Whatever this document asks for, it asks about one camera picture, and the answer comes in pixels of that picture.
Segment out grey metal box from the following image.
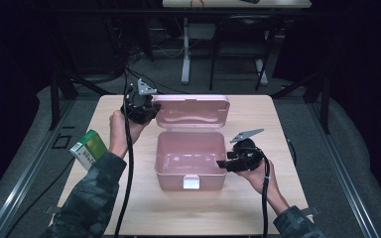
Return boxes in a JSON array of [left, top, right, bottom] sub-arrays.
[[187, 23, 216, 42]]

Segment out short black cable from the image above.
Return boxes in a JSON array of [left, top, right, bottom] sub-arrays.
[[285, 136, 299, 168]]

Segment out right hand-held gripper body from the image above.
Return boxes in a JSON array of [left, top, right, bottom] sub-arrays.
[[227, 128, 266, 173]]

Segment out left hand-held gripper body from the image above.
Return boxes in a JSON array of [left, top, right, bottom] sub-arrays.
[[120, 77, 158, 125]]

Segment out person's right hand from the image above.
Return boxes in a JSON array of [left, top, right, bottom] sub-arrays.
[[234, 159, 279, 197]]

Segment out pink plastic storage box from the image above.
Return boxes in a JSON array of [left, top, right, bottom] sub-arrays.
[[152, 94, 231, 192]]

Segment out hand-held gripper cable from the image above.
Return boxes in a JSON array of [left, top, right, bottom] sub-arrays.
[[113, 87, 136, 238], [261, 155, 272, 238]]

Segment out white desk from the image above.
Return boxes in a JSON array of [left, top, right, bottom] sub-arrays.
[[162, 0, 313, 86]]

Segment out black chair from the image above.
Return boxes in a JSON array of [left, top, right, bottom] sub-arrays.
[[208, 14, 279, 92]]

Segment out left hand-held gripper cable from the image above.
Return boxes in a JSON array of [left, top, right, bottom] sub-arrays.
[[113, 87, 136, 238]]

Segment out bundle of floor cables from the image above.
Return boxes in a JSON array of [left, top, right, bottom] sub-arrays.
[[105, 16, 192, 96]]

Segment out right hand-held gripper cable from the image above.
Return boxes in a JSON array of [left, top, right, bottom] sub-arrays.
[[261, 155, 272, 238]]

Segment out person's left hand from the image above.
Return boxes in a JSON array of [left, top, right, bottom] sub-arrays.
[[108, 109, 152, 160]]

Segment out black metal stand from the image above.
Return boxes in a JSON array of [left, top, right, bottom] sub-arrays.
[[48, 67, 117, 132], [271, 72, 331, 135]]

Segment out green medicine carton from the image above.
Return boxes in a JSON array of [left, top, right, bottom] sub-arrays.
[[68, 128, 109, 172]]

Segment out aluminium floor rail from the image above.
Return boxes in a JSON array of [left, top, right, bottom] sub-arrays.
[[0, 98, 76, 238], [307, 102, 381, 238]]

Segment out black floor cable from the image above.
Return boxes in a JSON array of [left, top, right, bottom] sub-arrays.
[[4, 155, 77, 238]]

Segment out grey tape strip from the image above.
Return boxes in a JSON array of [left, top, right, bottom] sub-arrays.
[[302, 206, 321, 217], [44, 205, 61, 216]]

